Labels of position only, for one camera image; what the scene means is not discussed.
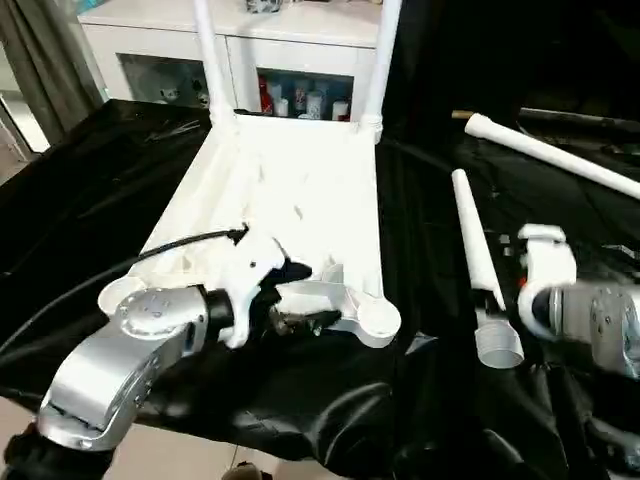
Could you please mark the white plastic table top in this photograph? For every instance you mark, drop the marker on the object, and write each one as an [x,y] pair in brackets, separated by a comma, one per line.
[300,170]

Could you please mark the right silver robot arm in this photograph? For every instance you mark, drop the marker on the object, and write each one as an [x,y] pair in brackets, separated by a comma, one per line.
[600,320]

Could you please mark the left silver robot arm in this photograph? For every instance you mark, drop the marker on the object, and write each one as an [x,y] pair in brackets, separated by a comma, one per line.
[110,370]

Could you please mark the small white jar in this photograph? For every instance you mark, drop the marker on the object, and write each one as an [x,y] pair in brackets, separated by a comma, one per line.
[340,108]

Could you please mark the black plastic mat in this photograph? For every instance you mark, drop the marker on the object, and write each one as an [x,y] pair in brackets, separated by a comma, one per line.
[80,200]

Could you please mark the silver metallic ornament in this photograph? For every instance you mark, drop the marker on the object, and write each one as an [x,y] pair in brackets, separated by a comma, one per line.
[262,5]

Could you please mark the white glass-door cabinet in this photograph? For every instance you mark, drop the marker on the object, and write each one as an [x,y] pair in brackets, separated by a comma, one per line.
[150,40]

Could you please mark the grey curtain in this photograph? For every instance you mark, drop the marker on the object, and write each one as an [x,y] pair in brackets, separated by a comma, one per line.
[40,60]

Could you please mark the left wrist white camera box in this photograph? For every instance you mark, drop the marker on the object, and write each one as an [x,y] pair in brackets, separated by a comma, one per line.
[250,275]

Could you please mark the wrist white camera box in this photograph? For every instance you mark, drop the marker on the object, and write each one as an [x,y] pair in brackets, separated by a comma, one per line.
[250,275]
[548,265]

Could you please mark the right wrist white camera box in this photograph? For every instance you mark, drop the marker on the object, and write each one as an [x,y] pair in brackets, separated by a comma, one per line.
[548,265]

